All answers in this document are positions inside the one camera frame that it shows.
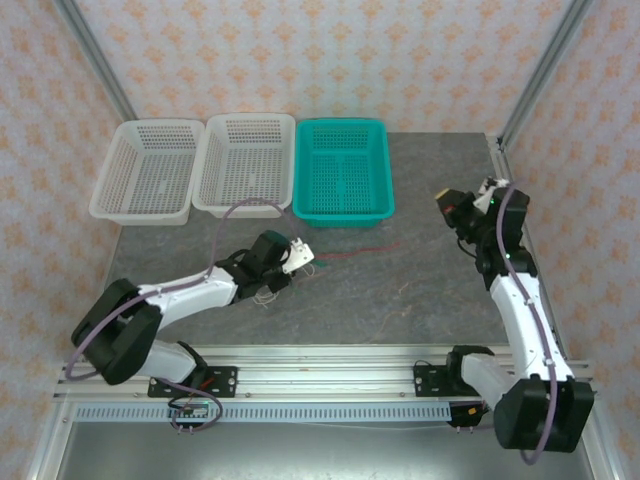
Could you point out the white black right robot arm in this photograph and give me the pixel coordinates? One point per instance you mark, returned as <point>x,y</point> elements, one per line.
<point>520,320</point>

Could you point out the teal perforated plastic basket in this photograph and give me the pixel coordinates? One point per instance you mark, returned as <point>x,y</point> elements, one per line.
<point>345,170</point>

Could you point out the white perforated plastic basket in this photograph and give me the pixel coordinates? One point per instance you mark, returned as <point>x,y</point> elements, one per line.
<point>240,165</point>
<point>145,170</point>

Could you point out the small circuit board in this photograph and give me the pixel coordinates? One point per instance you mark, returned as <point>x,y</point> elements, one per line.
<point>192,411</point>
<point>472,411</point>

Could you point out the aluminium side rail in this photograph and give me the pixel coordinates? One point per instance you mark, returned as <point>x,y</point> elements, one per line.
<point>500,160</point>

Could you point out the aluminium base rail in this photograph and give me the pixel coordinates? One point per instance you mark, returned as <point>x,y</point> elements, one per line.
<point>325,372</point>

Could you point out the aluminium frame post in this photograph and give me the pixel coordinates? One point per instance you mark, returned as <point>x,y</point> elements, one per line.
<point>100,65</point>
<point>545,65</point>

